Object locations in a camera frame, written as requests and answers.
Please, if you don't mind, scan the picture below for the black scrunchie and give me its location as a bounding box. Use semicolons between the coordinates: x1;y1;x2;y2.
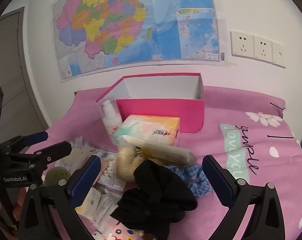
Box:
110;159;198;230

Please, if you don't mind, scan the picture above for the white wet wipes pack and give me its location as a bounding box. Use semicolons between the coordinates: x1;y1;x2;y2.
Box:
116;135;198;166

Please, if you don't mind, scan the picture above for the cotton swab packet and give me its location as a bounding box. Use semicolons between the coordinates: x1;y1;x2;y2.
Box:
91;149;128;193

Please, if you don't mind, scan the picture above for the colourful wall map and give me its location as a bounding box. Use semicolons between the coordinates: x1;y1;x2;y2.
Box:
52;0;228;83

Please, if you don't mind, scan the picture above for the pink printed bedsheet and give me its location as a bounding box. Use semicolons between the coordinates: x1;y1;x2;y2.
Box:
26;85;302;240

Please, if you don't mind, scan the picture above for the green plush toy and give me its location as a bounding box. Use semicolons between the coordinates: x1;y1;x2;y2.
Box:
42;167;69;188

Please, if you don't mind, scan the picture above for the person's left hand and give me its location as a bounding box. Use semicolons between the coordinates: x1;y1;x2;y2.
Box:
0;186;28;222

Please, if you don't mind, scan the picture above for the pink cardboard box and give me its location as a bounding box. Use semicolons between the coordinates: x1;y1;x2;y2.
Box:
96;73;206;133

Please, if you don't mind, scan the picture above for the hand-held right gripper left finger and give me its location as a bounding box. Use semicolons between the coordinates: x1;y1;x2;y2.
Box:
17;155;102;240

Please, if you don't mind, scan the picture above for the clear printed packet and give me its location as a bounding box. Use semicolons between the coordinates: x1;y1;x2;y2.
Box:
87;192;121;233

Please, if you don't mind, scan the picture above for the beige fuzzy scrunchie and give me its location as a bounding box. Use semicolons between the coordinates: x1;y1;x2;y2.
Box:
115;146;144;182

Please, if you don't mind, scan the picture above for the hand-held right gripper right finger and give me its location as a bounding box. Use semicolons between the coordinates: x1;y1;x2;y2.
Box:
202;154;286;240

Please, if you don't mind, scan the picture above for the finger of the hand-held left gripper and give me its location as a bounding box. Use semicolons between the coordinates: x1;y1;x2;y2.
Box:
0;131;49;155
6;141;73;178

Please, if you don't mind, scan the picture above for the white spray bottle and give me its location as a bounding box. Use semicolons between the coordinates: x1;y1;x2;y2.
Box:
100;99;123;145

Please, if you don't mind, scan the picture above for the blue gingham scrunchie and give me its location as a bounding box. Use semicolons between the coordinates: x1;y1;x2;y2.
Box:
165;165;213;197

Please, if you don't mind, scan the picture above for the white wall switch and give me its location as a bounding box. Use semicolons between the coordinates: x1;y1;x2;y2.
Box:
271;41;287;68

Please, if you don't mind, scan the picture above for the pastel tissue pack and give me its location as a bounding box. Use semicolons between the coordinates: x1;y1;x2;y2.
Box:
113;115;181;147

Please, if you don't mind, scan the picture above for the white wall socket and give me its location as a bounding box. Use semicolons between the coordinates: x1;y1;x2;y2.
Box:
253;35;273;63
230;31;254;58

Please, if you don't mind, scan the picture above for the small pale yellow packet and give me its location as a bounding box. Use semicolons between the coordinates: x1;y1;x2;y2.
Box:
75;187;102;217

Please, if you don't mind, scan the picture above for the pink floral tissue pack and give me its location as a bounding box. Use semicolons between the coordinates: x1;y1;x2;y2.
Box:
93;226;146;240

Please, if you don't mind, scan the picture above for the grey door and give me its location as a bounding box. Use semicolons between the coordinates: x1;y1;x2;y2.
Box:
0;6;50;135

